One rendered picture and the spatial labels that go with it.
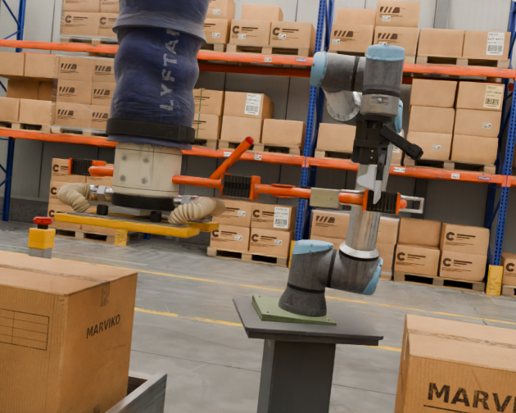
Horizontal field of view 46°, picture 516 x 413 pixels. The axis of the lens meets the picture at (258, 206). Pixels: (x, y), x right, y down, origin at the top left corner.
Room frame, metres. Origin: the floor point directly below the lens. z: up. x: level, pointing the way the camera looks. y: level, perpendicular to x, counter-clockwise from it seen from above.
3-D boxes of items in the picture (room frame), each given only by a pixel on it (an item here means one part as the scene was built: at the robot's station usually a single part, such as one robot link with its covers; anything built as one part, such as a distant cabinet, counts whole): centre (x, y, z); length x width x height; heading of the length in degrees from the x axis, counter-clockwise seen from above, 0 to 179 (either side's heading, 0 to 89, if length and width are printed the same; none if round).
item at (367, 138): (1.47, -0.26, 1.38); 0.09 x 0.08 x 0.12; 78
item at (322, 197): (1.48, -0.16, 1.23); 0.07 x 0.07 x 0.04; 79
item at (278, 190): (1.65, 0.08, 1.24); 0.93 x 0.30 x 0.04; 79
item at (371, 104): (1.46, -0.27, 1.46); 0.10 x 0.09 x 0.05; 168
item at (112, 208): (1.57, 0.29, 1.18); 0.34 x 0.25 x 0.06; 79
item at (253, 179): (1.52, 0.05, 1.24); 0.10 x 0.08 x 0.06; 169
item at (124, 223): (1.47, 0.31, 1.14); 0.34 x 0.10 x 0.05; 79
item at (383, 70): (1.47, -0.27, 1.55); 0.10 x 0.09 x 0.12; 168
